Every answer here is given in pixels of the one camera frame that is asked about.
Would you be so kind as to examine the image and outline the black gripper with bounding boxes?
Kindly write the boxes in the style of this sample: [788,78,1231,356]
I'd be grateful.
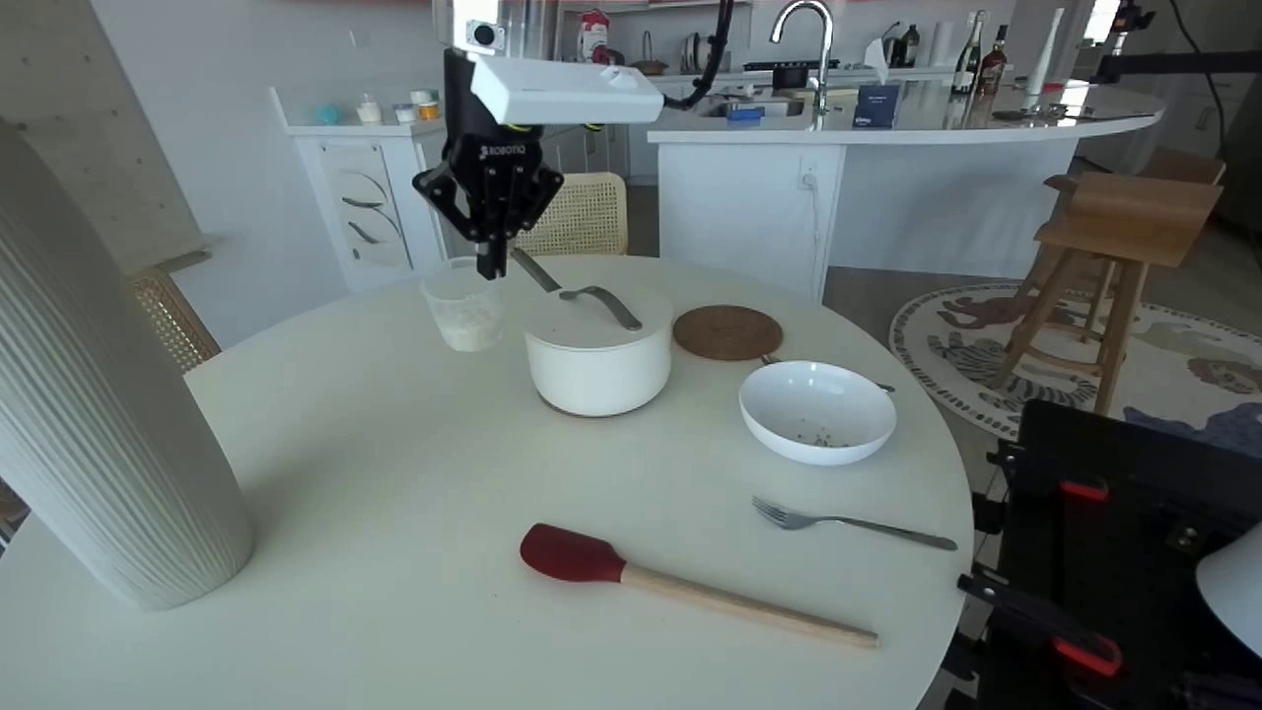
[415,131,565,281]

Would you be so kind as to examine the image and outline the clear plastic cup with rice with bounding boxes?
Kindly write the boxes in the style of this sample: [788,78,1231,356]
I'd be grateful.
[422,270,506,352]

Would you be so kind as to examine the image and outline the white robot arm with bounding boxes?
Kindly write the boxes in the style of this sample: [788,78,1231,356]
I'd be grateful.
[415,49,661,281]

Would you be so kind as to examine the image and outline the white pot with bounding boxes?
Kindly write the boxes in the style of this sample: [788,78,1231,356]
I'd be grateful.
[514,252,673,417]

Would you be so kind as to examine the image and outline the beige upholstered chair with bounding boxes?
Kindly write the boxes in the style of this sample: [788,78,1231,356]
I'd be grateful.
[518,174,627,257]

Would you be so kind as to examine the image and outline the white side cabinet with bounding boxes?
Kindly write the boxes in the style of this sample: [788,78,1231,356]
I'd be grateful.
[268,87,445,294]

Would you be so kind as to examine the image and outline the round cork trivet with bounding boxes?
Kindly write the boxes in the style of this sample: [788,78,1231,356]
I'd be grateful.
[673,303,783,364]

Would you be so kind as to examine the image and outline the white kitchen island counter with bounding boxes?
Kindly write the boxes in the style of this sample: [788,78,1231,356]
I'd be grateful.
[648,78,1164,299]

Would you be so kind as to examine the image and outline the wicker chair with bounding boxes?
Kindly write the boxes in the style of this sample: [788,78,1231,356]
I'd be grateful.
[130,270,222,371]

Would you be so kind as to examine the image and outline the white ceramic bowl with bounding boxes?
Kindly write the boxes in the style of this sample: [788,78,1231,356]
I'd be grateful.
[736,361,898,466]

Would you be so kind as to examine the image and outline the chrome kitchen faucet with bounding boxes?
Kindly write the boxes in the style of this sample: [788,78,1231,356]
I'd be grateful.
[770,0,844,131]

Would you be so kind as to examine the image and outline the silver fork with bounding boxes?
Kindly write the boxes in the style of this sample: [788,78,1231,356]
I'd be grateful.
[754,499,959,552]

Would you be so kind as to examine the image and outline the white ribbed vase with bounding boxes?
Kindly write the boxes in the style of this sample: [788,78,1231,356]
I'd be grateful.
[0,123,251,607]

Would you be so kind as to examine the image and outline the patterned round rug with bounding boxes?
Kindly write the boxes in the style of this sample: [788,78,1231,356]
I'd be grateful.
[887,289,1262,458]

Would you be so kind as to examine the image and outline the wooden bar stool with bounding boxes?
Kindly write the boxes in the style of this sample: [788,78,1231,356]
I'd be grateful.
[1000,174,1222,416]

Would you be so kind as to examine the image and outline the black equipment case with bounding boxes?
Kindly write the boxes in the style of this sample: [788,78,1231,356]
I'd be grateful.
[951,402,1262,710]

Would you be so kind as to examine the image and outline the red spatula wooden handle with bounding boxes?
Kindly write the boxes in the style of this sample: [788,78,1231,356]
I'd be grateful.
[518,525,878,648]

